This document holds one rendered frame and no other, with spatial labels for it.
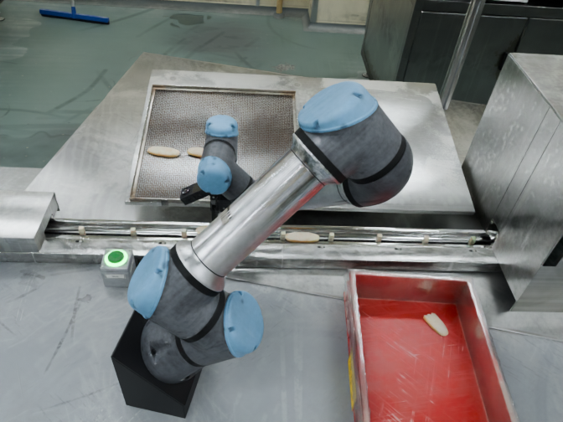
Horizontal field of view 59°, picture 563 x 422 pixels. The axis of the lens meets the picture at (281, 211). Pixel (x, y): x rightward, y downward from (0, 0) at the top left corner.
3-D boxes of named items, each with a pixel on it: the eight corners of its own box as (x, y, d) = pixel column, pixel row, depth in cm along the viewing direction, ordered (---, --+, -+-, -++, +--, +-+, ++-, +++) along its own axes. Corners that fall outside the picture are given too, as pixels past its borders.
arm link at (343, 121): (182, 357, 88) (419, 146, 80) (114, 316, 80) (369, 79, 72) (177, 313, 98) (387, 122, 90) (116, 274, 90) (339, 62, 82)
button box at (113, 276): (104, 295, 131) (95, 269, 123) (110, 272, 136) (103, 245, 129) (135, 295, 131) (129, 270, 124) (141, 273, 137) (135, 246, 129)
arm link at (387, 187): (444, 166, 89) (267, 197, 125) (414, 126, 84) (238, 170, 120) (428, 218, 84) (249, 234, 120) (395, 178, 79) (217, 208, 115)
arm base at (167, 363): (184, 397, 102) (218, 388, 96) (128, 360, 95) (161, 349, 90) (206, 334, 112) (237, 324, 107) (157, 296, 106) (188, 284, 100)
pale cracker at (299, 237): (285, 242, 141) (285, 239, 140) (284, 233, 143) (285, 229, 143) (319, 243, 141) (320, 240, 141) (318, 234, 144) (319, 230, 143)
